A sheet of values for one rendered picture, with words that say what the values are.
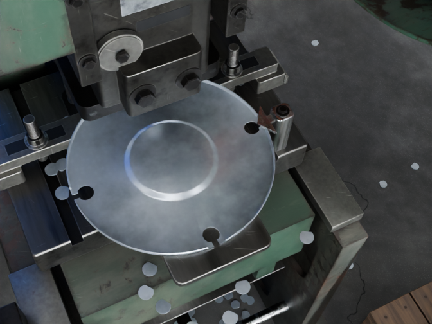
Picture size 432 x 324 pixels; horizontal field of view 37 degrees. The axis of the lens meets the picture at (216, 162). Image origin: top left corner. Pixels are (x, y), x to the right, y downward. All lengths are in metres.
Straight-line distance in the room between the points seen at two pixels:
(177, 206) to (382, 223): 1.01
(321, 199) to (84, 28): 0.54
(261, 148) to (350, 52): 1.22
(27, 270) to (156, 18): 0.45
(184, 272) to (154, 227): 0.07
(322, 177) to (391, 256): 0.73
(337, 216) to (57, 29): 0.58
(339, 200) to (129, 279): 0.36
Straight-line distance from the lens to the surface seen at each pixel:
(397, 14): 0.88
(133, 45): 0.73
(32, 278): 1.00
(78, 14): 0.64
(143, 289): 0.96
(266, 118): 0.94
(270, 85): 1.07
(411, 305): 1.34
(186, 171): 0.88
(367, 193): 1.83
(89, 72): 0.70
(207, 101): 0.96
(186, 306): 1.31
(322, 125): 1.92
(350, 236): 1.06
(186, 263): 0.83
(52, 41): 0.64
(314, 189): 1.06
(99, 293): 0.97
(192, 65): 0.77
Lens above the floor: 1.56
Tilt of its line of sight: 59 degrees down
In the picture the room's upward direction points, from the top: 5 degrees clockwise
